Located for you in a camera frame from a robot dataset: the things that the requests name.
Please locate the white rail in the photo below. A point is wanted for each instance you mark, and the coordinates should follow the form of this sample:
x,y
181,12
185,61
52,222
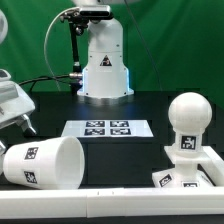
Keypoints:
x,y
214,166
22,204

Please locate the white right rail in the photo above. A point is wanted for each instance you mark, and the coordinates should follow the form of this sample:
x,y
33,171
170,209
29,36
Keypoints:
x,y
214,166

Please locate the marker sheet on table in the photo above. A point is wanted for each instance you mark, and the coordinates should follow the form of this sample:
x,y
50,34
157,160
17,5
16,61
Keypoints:
x,y
107,128

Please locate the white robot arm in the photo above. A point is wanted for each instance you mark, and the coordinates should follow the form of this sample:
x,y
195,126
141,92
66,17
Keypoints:
x,y
97,51

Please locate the black camera on stand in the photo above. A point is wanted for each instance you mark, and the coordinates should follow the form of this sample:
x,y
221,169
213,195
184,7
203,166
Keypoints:
x,y
96,11

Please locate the white conical lamp shade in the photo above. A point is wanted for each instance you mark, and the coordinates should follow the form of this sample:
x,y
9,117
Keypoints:
x,y
53,164

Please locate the white front rail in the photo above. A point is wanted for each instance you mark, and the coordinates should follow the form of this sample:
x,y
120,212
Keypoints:
x,y
22,204

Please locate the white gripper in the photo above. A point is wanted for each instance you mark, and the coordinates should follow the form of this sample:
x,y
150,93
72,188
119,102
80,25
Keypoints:
x,y
15,107

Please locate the white lamp base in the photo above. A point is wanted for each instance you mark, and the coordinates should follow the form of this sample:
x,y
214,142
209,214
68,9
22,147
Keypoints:
x,y
185,172

